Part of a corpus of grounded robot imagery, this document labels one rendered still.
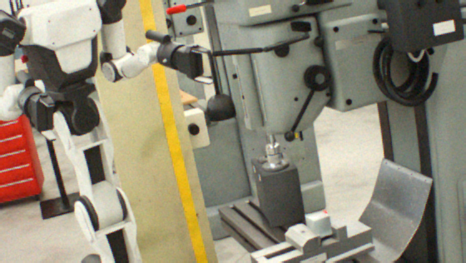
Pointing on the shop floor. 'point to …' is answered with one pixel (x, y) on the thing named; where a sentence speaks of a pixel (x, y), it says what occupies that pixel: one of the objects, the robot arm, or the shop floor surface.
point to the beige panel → (155, 151)
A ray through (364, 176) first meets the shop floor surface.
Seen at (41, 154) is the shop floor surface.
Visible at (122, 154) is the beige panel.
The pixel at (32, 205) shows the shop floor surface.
